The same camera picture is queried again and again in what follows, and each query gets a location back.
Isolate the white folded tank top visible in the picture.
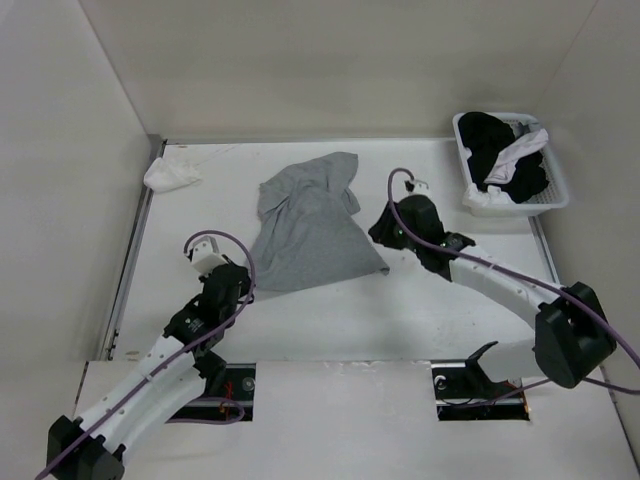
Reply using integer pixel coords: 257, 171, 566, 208
143, 157, 202, 194

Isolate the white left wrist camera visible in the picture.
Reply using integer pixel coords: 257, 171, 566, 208
186, 235, 229, 276

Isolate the white tank top in basket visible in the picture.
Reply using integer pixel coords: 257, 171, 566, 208
464, 127, 550, 209

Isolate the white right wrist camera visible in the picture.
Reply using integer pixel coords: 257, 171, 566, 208
405, 178, 430, 197

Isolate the white front cover board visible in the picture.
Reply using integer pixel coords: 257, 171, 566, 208
125, 362, 638, 479

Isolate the white plastic laundry basket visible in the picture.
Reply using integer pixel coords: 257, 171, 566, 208
452, 112, 569, 217

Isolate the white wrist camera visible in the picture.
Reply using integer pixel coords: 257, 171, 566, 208
405, 178, 430, 197
186, 235, 229, 276

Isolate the grey tank top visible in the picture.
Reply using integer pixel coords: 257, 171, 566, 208
251, 152, 390, 293

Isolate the black tank top in basket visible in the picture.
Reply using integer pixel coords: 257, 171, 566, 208
457, 112, 549, 205

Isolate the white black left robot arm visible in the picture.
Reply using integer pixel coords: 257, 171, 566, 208
38, 263, 255, 479

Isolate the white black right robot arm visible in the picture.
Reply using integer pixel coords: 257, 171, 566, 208
368, 195, 617, 396

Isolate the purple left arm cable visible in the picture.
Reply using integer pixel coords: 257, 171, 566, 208
34, 229, 259, 480

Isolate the aluminium table edge rail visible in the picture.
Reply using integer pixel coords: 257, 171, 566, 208
97, 133, 166, 361

